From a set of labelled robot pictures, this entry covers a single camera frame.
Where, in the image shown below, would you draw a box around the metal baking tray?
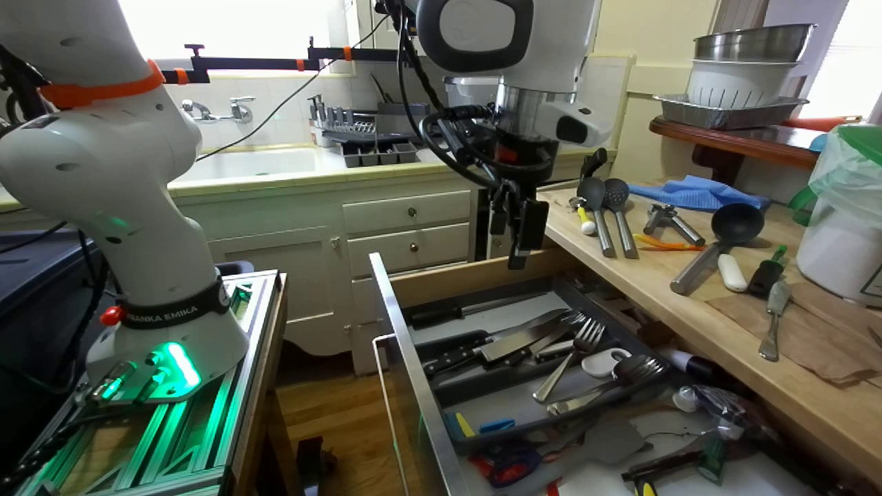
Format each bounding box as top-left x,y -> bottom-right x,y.
655,91 -> 809,132

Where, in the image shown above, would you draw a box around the small black floor object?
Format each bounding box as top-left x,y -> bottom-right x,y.
294,434 -> 331,496

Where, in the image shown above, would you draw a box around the yellow handled ice cream scoop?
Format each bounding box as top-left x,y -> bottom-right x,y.
568,194 -> 599,240

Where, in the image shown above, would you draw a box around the white plastic utensil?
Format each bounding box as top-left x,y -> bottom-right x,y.
579,345 -> 633,379

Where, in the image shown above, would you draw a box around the white bag green trim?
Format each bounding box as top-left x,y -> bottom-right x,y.
794,120 -> 882,305

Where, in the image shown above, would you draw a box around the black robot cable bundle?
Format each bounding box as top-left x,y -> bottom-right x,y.
389,0 -> 517,201

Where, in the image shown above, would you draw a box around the blue cloth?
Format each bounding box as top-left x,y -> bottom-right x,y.
628,174 -> 771,214

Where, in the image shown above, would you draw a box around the white handled tool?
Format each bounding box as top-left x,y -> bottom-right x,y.
713,251 -> 752,295

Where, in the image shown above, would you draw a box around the red blue handled scissors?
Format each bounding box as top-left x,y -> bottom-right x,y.
472,444 -> 546,491

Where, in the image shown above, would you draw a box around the orange peeler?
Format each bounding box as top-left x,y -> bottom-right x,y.
632,230 -> 707,256

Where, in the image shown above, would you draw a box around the white sink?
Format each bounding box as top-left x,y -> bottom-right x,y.
167,145 -> 350,192

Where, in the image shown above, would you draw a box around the green black handled tool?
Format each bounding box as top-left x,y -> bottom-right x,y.
743,243 -> 791,300

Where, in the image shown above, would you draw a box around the clear plastic storage bin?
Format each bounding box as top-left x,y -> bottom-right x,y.
439,70 -> 509,119

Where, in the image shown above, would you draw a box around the white colander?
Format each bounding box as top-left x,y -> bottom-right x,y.
687,55 -> 805,109

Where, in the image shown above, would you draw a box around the steel mixing bowl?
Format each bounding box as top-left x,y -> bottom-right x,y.
692,22 -> 816,65

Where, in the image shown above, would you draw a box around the black solid spoon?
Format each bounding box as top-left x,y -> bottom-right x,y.
579,174 -> 616,258

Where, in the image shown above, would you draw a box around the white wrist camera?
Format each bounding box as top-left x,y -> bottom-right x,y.
550,95 -> 616,149

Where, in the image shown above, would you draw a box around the black camera pole orange clamps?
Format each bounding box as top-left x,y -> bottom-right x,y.
155,39 -> 407,84

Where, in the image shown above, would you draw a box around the small blue object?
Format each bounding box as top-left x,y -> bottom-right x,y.
476,416 -> 520,441

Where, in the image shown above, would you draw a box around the grey utensil organizer tray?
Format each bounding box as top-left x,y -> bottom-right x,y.
403,284 -> 739,480

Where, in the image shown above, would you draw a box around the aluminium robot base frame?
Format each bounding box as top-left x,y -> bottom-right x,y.
0,269 -> 286,496

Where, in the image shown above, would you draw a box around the black bulky case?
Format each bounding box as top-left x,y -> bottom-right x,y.
0,229 -> 104,462

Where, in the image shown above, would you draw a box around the wooden wall shelf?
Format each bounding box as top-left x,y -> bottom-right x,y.
648,114 -> 833,175

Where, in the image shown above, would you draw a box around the black dish rack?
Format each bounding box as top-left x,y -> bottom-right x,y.
339,134 -> 421,171

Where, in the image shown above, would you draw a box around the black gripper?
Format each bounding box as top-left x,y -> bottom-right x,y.
488,134 -> 556,272

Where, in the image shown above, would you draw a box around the steel fork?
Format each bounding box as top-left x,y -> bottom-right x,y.
530,314 -> 608,404

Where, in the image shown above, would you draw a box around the wooden drawer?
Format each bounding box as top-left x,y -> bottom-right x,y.
366,245 -> 882,496

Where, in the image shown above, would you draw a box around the white base cabinet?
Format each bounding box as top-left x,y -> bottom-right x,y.
162,168 -> 490,360

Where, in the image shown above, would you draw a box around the yellow black screwdriver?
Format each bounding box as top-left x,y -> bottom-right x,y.
622,471 -> 663,496

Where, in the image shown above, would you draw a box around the brown mat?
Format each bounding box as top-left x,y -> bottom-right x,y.
705,278 -> 882,390

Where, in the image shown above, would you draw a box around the black ladle steel handle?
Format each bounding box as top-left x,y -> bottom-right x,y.
669,201 -> 765,296

